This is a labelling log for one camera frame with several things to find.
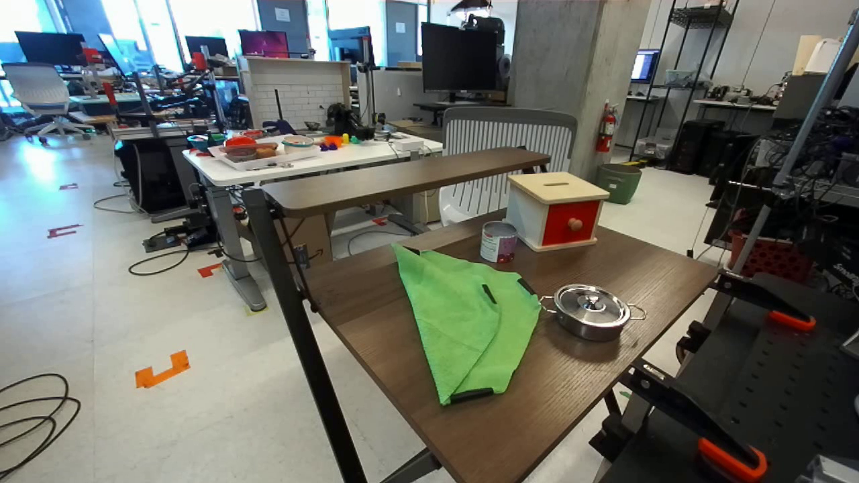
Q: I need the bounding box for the brown wooden raised shelf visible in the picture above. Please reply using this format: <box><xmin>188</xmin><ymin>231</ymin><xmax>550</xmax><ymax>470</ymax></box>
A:
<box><xmin>242</xmin><ymin>145</ymin><xmax>553</xmax><ymax>217</ymax></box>

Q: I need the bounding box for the green cloth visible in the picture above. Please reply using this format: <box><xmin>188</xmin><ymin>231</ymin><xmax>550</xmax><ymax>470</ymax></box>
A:
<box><xmin>389</xmin><ymin>241</ymin><xmax>545</xmax><ymax>408</ymax></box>

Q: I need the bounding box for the wooden box with red drawer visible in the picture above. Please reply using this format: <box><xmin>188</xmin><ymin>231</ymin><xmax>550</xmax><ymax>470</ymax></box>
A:
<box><xmin>505</xmin><ymin>170</ymin><xmax>611</xmax><ymax>254</ymax></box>

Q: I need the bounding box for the grey mesh panel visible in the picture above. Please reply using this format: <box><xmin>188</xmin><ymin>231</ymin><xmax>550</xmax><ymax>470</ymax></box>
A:
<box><xmin>436</xmin><ymin>103</ymin><xmax>579</xmax><ymax>225</ymax></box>

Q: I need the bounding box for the white desk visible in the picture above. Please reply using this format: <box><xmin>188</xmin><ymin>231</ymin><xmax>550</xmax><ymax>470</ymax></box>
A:
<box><xmin>179</xmin><ymin>131</ymin><xmax>444</xmax><ymax>315</ymax></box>

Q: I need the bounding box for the steel pot with lid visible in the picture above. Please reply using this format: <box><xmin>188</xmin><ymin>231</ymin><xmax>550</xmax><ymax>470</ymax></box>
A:
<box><xmin>537</xmin><ymin>282</ymin><xmax>646</xmax><ymax>344</ymax></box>

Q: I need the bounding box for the large black monitor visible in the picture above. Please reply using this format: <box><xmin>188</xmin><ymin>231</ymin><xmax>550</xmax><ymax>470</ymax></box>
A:
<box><xmin>419</xmin><ymin>19</ymin><xmax>505</xmax><ymax>94</ymax></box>

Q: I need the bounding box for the green bin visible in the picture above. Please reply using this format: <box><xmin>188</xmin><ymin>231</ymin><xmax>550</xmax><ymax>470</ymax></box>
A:
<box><xmin>596</xmin><ymin>158</ymin><xmax>644</xmax><ymax>206</ymax></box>

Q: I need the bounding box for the white desk partition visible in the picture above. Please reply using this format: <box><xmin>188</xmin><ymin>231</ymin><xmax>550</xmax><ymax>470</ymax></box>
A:
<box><xmin>242</xmin><ymin>56</ymin><xmax>353</xmax><ymax>131</ymax></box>

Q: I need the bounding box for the red orange tray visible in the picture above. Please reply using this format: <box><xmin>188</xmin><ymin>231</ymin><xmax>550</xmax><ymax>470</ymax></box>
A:
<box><xmin>216</xmin><ymin>131</ymin><xmax>281</xmax><ymax>166</ymax></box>

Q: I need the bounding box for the red fire extinguisher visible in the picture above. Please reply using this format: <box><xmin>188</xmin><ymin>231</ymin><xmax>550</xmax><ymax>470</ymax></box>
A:
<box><xmin>593</xmin><ymin>98</ymin><xmax>622</xmax><ymax>156</ymax></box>

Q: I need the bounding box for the background computer monitor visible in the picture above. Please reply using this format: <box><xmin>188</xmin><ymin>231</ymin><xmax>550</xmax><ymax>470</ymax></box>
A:
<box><xmin>183</xmin><ymin>34</ymin><xmax>231</xmax><ymax>61</ymax></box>
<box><xmin>12</xmin><ymin>30</ymin><xmax>89</xmax><ymax>68</ymax></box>
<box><xmin>325</xmin><ymin>23</ymin><xmax>375</xmax><ymax>68</ymax></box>
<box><xmin>235</xmin><ymin>26</ymin><xmax>291</xmax><ymax>61</ymax></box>

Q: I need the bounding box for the small blue lit screen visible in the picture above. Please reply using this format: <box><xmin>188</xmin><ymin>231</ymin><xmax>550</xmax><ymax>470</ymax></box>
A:
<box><xmin>627</xmin><ymin>45</ymin><xmax>662</xmax><ymax>86</ymax></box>

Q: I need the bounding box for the black under desk cabinet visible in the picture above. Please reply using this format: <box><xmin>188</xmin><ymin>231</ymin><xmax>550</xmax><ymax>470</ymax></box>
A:
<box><xmin>113</xmin><ymin>136</ymin><xmax>191</xmax><ymax>217</ymax></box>

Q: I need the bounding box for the orange floor tape marker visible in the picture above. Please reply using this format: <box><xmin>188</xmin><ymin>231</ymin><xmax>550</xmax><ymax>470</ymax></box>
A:
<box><xmin>130</xmin><ymin>348</ymin><xmax>192</xmax><ymax>391</ymax></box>

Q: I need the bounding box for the red plastic crate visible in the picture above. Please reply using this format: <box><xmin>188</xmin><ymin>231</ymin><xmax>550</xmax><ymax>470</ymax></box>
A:
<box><xmin>728</xmin><ymin>234</ymin><xmax>813</xmax><ymax>286</ymax></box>

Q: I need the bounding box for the black perforated board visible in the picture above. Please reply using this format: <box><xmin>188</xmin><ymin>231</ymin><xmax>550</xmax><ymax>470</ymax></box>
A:
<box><xmin>597</xmin><ymin>270</ymin><xmax>859</xmax><ymax>483</ymax></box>

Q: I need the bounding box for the white office chair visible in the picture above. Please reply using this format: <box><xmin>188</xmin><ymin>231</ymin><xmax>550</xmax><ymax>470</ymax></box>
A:
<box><xmin>0</xmin><ymin>61</ymin><xmax>95</xmax><ymax>145</ymax></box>

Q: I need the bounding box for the beige cardboard box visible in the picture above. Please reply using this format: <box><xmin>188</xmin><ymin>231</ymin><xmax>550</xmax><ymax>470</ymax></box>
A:
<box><xmin>788</xmin><ymin>31</ymin><xmax>847</xmax><ymax>78</ymax></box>

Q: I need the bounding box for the black metal table frame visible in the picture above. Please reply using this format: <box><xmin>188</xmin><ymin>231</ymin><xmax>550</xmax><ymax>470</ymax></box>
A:
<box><xmin>239</xmin><ymin>186</ymin><xmax>444</xmax><ymax>483</ymax></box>

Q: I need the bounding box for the black looped floor cable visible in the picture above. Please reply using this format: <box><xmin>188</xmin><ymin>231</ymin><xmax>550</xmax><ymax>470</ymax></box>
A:
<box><xmin>125</xmin><ymin>243</ymin><xmax>196</xmax><ymax>280</ymax></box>

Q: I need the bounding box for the orange handled black clamp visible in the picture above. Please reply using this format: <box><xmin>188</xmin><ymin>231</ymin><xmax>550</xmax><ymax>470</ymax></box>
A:
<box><xmin>613</xmin><ymin>360</ymin><xmax>773</xmax><ymax>483</ymax></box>
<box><xmin>707</xmin><ymin>265</ymin><xmax>818</xmax><ymax>336</ymax></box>

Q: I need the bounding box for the black coiled floor cable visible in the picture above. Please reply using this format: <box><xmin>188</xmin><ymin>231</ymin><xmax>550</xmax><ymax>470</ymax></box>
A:
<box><xmin>0</xmin><ymin>370</ymin><xmax>86</xmax><ymax>480</ymax></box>

